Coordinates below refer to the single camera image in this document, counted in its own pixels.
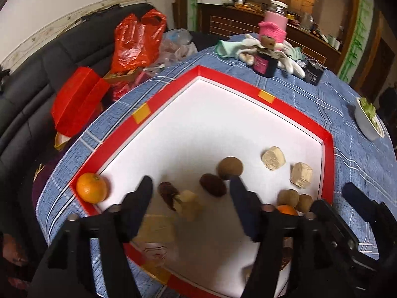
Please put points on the green patterned cloth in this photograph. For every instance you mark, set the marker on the green patterned cloth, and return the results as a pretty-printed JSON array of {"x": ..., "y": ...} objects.
[{"x": 299, "y": 52}]

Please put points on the white bowl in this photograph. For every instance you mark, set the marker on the white bowl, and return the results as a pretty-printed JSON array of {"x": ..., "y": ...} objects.
[{"x": 366, "y": 125}]

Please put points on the small black box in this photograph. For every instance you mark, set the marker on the small black box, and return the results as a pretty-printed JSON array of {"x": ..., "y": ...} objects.
[{"x": 314, "y": 73}]

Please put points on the bamboo painted panel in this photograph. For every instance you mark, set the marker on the bamboo painted panel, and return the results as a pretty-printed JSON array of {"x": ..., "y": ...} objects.
[{"x": 356, "y": 37}]

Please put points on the black sofa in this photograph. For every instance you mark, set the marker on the black sofa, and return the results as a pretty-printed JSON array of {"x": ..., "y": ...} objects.
[{"x": 46, "y": 65}]

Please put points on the mint green cloth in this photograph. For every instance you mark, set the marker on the mint green cloth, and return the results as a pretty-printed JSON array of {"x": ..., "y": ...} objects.
[{"x": 229, "y": 49}]

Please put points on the blue plaid tablecloth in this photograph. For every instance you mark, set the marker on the blue plaid tablecloth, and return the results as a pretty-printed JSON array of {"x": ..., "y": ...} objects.
[{"x": 341, "y": 130}]

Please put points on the red box with white inside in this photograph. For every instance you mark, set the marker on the red box with white inside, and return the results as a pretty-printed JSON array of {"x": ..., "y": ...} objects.
[{"x": 217, "y": 115}]

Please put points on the large orange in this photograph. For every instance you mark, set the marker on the large orange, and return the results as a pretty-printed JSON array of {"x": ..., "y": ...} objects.
[{"x": 287, "y": 210}]

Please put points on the round beige cake piece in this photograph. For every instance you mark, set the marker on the round beige cake piece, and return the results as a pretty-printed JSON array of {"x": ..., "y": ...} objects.
[{"x": 273, "y": 158}]

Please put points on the red date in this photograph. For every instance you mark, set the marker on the red date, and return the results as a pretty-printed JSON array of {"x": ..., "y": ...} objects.
[
  {"x": 212, "y": 184},
  {"x": 167, "y": 194}
]

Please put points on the glass jar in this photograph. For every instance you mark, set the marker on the glass jar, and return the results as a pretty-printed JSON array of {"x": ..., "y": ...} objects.
[{"x": 307, "y": 21}]

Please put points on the red plastic bag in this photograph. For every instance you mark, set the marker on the red plastic bag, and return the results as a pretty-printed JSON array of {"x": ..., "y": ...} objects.
[{"x": 136, "y": 43}]

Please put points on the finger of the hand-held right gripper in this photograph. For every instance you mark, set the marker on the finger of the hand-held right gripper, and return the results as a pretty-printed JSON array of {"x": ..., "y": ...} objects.
[
  {"x": 356, "y": 194},
  {"x": 332, "y": 220}
]

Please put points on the bottle with pink knit sleeve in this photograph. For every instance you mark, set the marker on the bottle with pink knit sleeve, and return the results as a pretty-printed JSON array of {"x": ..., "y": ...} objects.
[{"x": 273, "y": 26}]

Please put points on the white gloves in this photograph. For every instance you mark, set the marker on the white gloves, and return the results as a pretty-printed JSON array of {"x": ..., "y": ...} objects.
[{"x": 288, "y": 60}]

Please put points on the small orange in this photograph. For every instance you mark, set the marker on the small orange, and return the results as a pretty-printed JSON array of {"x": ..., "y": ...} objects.
[{"x": 91, "y": 187}]

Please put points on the green lettuce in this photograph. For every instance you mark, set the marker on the green lettuce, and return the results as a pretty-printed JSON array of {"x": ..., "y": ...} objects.
[{"x": 370, "y": 108}]

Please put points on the small cardboard box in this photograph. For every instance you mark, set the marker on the small cardboard box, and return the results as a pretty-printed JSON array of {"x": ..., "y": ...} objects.
[{"x": 121, "y": 74}]

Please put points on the wooden counter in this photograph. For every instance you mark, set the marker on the wooden counter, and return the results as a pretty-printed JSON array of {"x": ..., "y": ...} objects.
[{"x": 248, "y": 15}]

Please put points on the brown kiwi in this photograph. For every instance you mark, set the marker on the brown kiwi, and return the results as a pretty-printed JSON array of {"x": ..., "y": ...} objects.
[
  {"x": 304, "y": 201},
  {"x": 287, "y": 198},
  {"x": 229, "y": 167}
]

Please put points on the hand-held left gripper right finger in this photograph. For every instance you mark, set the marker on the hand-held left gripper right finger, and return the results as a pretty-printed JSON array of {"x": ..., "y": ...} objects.
[{"x": 243, "y": 211}]

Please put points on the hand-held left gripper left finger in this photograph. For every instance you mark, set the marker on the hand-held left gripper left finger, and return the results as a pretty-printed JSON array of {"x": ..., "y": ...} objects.
[{"x": 141, "y": 214}]

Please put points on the clear plastic bag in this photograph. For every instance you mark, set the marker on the clear plastic bag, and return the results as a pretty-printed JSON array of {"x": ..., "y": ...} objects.
[{"x": 176, "y": 42}]

